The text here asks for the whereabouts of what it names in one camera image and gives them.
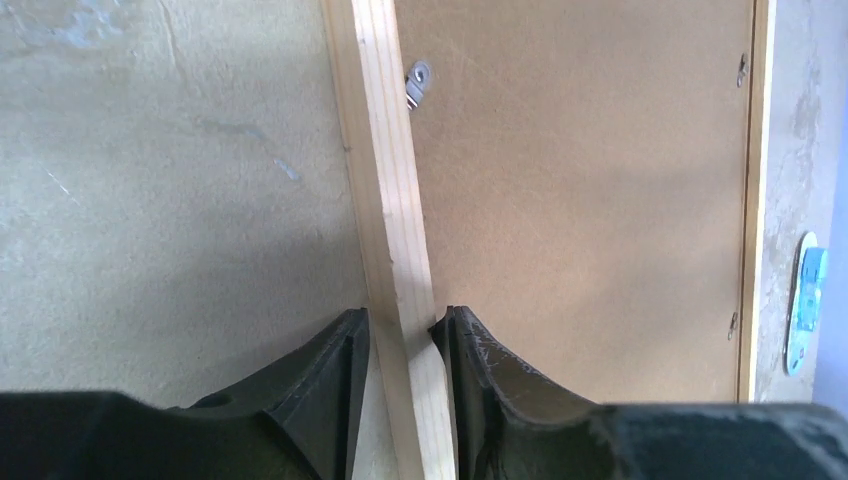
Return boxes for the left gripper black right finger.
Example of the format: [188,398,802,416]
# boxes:
[430,306,847,479]

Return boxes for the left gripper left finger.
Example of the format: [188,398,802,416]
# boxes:
[1,309,370,479]

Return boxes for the wooden picture frame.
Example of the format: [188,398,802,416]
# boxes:
[322,1,775,479]

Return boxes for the brown backing board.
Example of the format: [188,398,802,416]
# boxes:
[396,1,752,402]

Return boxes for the blue white oval object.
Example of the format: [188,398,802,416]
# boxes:
[785,231,829,376]

